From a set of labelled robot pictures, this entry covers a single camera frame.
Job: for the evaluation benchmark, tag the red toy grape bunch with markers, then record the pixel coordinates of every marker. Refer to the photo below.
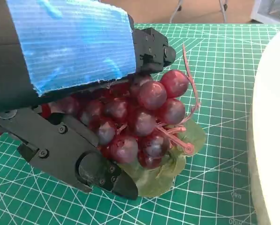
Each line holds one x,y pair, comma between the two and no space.
144,117

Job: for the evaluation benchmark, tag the white square plate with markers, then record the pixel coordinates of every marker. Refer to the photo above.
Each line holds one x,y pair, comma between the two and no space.
273,131

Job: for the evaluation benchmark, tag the white perforated metal cabinet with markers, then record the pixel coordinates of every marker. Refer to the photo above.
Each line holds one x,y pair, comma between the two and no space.
273,10

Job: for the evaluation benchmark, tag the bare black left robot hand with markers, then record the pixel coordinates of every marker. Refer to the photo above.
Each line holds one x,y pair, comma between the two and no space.
71,47

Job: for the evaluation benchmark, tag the green cutting mat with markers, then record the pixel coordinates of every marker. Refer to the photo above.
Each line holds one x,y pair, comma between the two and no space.
224,93

